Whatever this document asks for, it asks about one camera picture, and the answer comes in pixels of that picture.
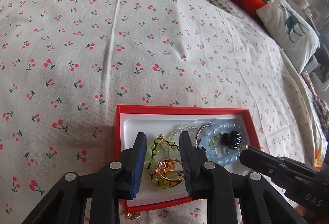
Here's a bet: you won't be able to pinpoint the cherry print bedsheet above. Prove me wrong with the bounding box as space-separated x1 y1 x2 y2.
1 0 326 223

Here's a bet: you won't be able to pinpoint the red jewelry box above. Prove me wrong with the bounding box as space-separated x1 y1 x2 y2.
113 105 260 213

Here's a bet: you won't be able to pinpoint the black hair claw clip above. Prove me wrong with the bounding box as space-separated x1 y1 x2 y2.
221 130 242 150

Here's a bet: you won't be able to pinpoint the dark multicolour beaded bracelet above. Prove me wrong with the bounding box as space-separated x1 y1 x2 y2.
193 121 215 149

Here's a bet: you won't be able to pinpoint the gold bangle rings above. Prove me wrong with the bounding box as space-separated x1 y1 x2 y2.
154 158 185 188

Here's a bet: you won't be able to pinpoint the green beaded bracelet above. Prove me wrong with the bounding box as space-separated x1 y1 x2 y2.
145 136 186 190

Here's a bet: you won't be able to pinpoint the blue bead bracelet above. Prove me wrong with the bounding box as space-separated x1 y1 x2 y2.
199 121 245 168

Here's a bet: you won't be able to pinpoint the clear beaded bracelet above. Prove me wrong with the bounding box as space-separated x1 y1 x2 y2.
168 124 204 149

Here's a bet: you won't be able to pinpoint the deer print pillow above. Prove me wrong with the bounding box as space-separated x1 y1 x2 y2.
256 0 320 73

